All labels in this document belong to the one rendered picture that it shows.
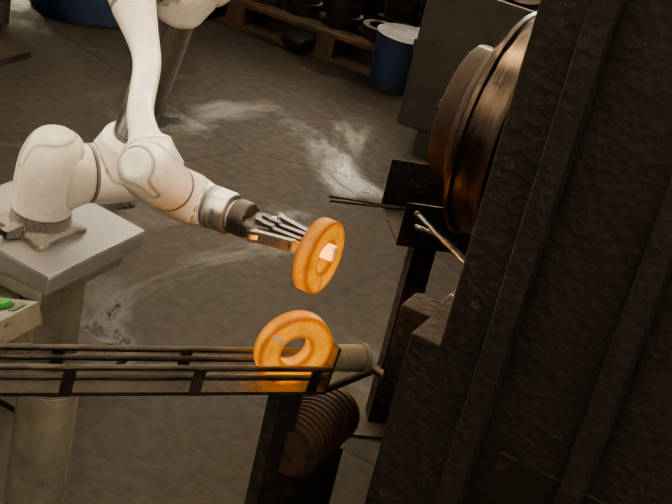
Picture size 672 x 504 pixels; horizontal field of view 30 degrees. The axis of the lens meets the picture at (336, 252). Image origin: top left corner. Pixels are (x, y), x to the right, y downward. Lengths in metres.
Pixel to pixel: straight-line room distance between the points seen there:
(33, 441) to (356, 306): 1.73
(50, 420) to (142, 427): 0.82
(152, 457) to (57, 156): 0.79
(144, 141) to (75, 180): 0.75
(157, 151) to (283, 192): 2.30
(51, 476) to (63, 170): 0.87
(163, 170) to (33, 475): 0.67
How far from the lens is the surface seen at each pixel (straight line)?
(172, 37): 3.00
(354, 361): 2.47
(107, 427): 3.31
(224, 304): 3.91
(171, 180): 2.45
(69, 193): 3.19
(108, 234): 3.33
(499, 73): 2.36
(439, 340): 2.22
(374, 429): 3.49
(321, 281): 2.51
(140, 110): 2.54
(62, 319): 3.39
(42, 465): 2.59
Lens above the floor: 1.97
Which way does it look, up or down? 27 degrees down
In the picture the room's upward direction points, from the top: 13 degrees clockwise
